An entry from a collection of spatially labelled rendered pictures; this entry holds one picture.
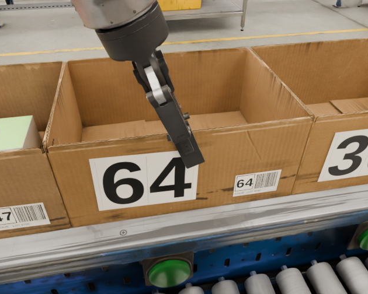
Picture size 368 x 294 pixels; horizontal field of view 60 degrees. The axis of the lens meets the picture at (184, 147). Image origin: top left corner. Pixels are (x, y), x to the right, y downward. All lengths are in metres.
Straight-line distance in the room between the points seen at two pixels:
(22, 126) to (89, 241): 0.29
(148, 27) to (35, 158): 0.24
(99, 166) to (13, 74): 0.34
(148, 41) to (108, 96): 0.40
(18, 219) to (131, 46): 0.33
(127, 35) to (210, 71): 0.42
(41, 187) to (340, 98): 0.75
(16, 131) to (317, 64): 0.68
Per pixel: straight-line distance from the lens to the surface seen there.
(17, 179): 0.51
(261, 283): 0.66
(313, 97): 0.89
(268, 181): 0.57
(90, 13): 0.34
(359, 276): 0.73
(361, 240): 0.70
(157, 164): 0.48
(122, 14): 0.33
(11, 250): 0.57
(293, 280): 0.68
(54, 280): 0.64
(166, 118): 0.38
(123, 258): 0.54
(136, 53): 0.35
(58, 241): 0.55
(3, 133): 0.70
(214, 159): 0.50
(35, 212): 0.55
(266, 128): 0.49
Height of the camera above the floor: 1.31
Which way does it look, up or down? 38 degrees down
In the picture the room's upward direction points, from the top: straight up
